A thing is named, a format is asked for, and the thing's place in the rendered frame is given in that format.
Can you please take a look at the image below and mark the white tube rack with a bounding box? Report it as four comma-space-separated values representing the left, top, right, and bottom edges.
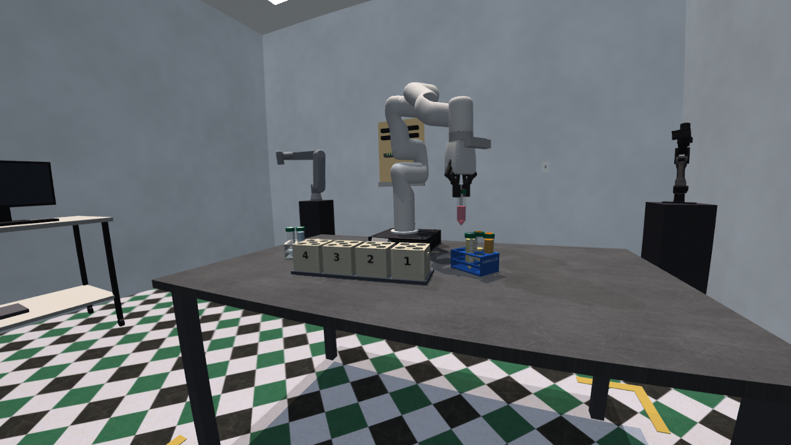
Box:
284, 240, 297, 259

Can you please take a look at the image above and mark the centrifuge tube with pink liquid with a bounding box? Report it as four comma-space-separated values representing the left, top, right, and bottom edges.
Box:
457, 189, 467, 226

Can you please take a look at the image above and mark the clear tube with dark green cap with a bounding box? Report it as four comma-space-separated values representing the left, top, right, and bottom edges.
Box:
286, 227, 295, 256

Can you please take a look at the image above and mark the blue tube rack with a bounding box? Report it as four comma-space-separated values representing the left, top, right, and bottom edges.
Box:
450, 247, 499, 277

